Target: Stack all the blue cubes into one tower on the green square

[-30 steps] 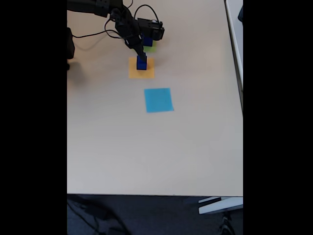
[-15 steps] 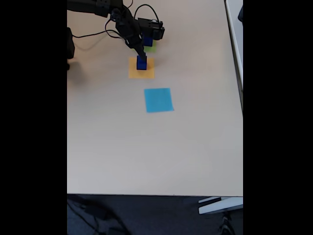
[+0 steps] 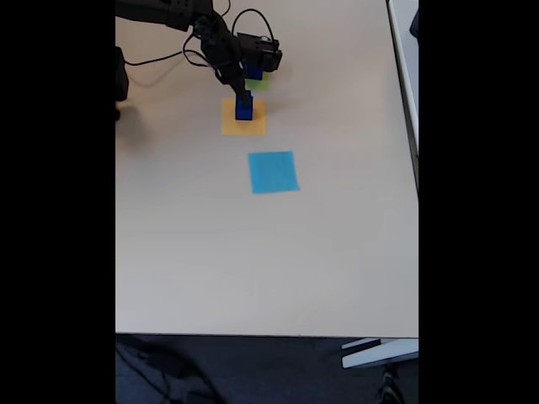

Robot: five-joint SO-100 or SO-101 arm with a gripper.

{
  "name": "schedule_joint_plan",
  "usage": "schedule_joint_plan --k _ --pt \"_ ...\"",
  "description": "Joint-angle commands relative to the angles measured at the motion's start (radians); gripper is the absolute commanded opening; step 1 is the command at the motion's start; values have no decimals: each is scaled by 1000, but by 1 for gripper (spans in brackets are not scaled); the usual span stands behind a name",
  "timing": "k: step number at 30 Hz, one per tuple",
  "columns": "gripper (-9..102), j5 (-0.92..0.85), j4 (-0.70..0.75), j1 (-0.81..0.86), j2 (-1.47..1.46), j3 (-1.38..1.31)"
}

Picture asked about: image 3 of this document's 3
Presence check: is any green paper square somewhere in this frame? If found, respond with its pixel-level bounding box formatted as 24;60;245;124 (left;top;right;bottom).
245;71;270;92

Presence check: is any orange paper square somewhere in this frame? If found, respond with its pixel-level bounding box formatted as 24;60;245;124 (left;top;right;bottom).
221;97;268;136

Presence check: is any light blue paper square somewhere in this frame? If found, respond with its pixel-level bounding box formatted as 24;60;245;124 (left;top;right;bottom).
248;150;301;195

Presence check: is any white side desk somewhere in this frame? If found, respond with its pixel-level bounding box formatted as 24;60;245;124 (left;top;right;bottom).
386;0;419;194

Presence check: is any white table foot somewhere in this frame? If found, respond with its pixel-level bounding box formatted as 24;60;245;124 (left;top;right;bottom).
340;337;419;370

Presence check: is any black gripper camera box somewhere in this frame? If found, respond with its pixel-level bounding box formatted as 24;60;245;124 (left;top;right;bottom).
235;32;284;74

